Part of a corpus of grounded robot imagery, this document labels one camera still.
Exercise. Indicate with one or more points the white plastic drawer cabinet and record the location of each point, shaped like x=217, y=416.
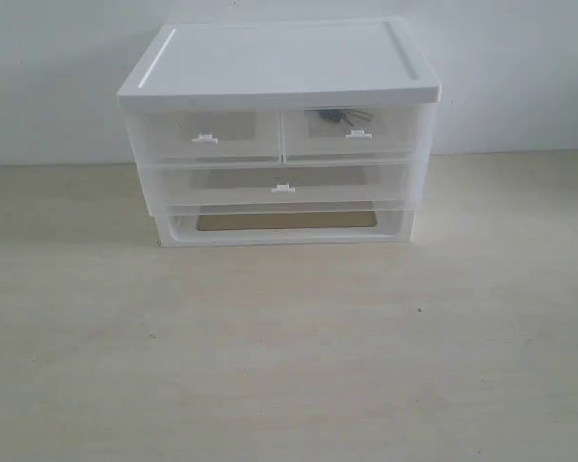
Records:
x=285, y=66

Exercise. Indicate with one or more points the key bunch with blue tag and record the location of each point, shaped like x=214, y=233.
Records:
x=343, y=115

